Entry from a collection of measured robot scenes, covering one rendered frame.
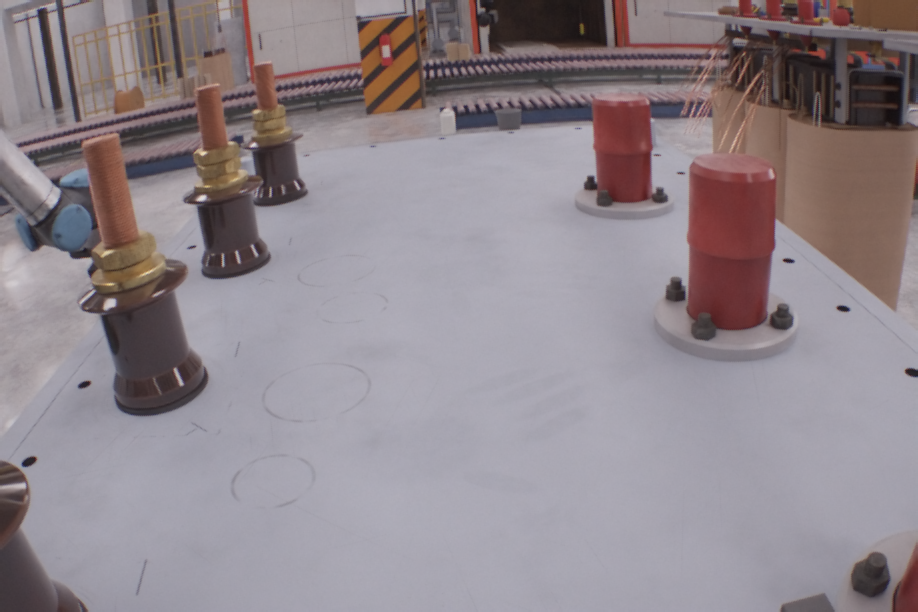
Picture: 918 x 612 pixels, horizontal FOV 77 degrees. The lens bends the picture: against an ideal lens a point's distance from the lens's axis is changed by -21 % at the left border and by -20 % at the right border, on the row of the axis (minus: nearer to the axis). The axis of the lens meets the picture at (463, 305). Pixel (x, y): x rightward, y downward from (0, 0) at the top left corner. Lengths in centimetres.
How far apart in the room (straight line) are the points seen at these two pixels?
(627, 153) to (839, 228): 207
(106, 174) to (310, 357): 22
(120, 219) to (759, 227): 46
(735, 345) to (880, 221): 243
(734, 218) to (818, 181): 228
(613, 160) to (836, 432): 47
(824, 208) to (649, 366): 233
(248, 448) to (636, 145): 55
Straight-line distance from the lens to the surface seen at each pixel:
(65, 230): 136
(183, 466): 47
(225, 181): 76
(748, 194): 50
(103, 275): 53
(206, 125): 76
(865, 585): 34
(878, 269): 301
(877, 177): 286
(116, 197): 51
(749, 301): 54
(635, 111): 81
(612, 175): 83
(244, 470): 45
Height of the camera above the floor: 162
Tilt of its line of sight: 25 degrees down
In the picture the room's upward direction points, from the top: 5 degrees counter-clockwise
